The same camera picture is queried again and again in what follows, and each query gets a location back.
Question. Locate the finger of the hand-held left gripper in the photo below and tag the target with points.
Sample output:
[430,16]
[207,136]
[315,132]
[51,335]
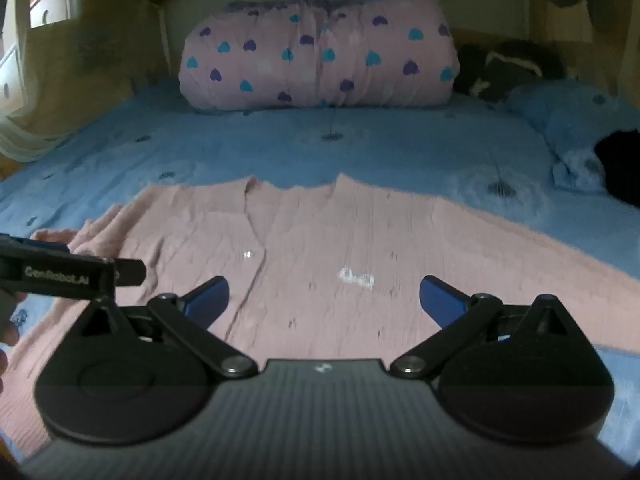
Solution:
[60,275]
[45,246]

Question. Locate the person's left hand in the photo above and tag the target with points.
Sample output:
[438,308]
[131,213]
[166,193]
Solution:
[6,336]

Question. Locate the black cloth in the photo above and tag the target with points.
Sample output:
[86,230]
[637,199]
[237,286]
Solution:
[622,160]

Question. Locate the pink knitted sweater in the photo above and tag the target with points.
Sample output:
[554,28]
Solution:
[320,240]

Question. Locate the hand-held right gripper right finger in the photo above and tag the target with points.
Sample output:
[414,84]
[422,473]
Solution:
[440,305]

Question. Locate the white folded cloth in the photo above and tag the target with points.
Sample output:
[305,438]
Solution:
[20,142]

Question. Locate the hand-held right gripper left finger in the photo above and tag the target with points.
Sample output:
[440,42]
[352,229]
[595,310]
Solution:
[205,305]

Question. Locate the blue dandelion-print pillow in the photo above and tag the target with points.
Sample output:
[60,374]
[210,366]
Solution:
[555,110]

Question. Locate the pink heart-print quilt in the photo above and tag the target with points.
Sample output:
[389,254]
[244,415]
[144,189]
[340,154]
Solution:
[320,60]

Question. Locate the wooden drawer cabinet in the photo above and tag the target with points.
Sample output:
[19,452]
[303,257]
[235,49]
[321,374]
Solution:
[47,2]

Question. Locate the blue dandelion-print bedsheet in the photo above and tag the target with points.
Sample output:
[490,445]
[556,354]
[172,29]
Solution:
[150,155]

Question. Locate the dark patterned cloth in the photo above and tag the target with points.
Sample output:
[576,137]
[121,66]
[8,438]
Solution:
[520,65]

